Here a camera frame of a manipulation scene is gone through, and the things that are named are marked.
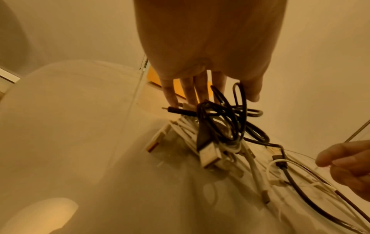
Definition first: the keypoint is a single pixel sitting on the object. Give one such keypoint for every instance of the person's right hand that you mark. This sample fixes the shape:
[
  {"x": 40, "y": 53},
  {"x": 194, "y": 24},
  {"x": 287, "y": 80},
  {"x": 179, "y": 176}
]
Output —
[{"x": 352, "y": 164}]

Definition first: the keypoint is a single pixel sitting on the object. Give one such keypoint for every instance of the person's left hand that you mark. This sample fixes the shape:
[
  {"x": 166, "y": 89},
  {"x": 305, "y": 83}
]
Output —
[{"x": 208, "y": 34}]

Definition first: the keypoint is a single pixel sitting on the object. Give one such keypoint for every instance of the yellow box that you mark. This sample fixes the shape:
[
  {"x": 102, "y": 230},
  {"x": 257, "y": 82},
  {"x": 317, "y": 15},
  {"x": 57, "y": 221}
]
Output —
[{"x": 151, "y": 77}]

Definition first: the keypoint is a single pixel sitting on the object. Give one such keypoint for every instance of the metal blind track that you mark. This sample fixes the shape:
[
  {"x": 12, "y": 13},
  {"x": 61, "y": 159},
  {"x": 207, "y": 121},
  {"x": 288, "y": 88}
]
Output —
[
  {"x": 357, "y": 131},
  {"x": 143, "y": 62}
]

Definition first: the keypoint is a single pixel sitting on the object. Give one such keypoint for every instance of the white marble table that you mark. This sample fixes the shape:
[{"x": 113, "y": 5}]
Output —
[{"x": 86, "y": 137}]

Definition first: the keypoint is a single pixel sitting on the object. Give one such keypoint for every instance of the metal bottom rail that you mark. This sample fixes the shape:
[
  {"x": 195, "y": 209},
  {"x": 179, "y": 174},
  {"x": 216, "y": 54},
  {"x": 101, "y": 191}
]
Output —
[{"x": 8, "y": 76}]

